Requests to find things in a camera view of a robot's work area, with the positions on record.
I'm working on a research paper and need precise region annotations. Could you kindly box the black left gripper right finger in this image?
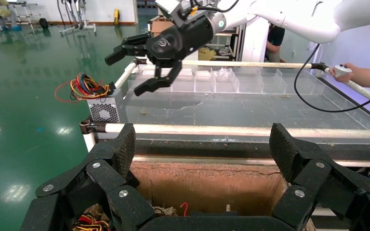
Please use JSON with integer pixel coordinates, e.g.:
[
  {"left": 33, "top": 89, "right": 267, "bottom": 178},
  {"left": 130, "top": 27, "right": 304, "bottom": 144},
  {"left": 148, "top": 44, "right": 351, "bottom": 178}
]
[{"left": 269, "top": 122, "right": 370, "bottom": 231}]

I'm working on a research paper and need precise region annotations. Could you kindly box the brown cardboard box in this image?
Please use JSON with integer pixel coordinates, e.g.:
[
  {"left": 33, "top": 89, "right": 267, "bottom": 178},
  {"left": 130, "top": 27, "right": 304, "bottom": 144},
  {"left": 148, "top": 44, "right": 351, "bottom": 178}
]
[{"left": 84, "top": 161, "right": 317, "bottom": 231}]

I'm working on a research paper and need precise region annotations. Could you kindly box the white rack leg pipe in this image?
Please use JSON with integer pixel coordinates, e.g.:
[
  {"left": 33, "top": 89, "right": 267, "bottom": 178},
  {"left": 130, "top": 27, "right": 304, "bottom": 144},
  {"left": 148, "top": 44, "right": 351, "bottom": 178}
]
[{"left": 82, "top": 132, "right": 97, "bottom": 153}]

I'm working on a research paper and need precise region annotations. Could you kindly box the black pipe corner connector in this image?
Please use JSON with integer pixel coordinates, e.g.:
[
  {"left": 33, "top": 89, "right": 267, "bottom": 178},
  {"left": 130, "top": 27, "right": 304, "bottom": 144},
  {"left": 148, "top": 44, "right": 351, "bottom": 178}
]
[
  {"left": 311, "top": 62, "right": 330, "bottom": 72},
  {"left": 79, "top": 119, "right": 106, "bottom": 135}
]

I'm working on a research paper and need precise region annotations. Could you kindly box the person's bare forearm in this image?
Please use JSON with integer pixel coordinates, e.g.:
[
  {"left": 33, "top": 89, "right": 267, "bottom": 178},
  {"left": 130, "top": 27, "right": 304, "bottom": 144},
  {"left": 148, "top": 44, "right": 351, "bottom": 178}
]
[{"left": 351, "top": 65, "right": 370, "bottom": 88}]

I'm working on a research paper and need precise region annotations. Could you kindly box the person's bare hand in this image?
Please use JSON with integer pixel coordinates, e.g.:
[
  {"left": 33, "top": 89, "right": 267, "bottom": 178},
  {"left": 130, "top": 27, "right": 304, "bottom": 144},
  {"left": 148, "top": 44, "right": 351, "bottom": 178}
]
[{"left": 329, "top": 63, "right": 356, "bottom": 85}]

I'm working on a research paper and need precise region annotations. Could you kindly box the person in dark shirt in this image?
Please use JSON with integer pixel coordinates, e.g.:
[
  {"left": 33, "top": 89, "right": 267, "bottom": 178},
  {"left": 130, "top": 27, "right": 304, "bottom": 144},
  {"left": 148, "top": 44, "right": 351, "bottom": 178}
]
[{"left": 265, "top": 24, "right": 286, "bottom": 64}]

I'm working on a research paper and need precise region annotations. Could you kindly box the black cable with yellow plug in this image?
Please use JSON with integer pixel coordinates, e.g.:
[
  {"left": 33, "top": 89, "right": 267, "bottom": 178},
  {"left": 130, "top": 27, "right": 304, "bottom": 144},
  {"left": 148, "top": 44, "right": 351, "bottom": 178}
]
[{"left": 189, "top": 0, "right": 240, "bottom": 15}]

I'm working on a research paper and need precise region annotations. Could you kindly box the white equipment stand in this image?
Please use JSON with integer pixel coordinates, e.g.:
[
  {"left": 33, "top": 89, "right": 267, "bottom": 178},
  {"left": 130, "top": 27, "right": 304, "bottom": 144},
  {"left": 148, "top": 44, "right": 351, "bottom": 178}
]
[{"left": 57, "top": 0, "right": 97, "bottom": 35}]

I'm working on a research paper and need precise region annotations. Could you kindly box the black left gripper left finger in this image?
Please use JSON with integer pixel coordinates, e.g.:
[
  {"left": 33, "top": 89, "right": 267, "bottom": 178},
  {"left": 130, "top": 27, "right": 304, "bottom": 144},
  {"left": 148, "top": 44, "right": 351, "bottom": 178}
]
[{"left": 20, "top": 123, "right": 155, "bottom": 231}]

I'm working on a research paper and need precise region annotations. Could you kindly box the white handheld controller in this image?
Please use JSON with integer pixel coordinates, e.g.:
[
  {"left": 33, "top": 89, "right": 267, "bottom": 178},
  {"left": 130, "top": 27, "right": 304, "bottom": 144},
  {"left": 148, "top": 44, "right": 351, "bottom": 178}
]
[{"left": 333, "top": 64, "right": 353, "bottom": 78}]

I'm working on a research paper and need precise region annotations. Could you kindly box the yellow bag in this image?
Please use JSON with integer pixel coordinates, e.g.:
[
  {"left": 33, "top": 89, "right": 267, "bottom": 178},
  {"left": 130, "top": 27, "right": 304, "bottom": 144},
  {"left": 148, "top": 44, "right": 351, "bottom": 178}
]
[{"left": 198, "top": 47, "right": 218, "bottom": 61}]

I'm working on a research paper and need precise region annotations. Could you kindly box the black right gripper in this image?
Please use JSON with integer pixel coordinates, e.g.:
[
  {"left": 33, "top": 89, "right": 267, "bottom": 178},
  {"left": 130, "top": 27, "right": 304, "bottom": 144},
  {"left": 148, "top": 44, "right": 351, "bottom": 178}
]
[{"left": 104, "top": 14, "right": 218, "bottom": 97}]

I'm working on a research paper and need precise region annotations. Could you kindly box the small brown carton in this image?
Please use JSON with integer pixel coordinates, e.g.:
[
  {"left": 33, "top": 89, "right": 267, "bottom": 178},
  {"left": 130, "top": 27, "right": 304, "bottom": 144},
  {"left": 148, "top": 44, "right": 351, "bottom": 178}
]
[{"left": 151, "top": 19, "right": 175, "bottom": 37}]

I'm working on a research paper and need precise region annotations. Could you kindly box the black hanging cable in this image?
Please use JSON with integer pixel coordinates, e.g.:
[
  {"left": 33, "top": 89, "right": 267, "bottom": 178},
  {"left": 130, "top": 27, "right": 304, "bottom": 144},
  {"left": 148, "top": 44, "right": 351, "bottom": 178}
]
[{"left": 293, "top": 43, "right": 370, "bottom": 113}]

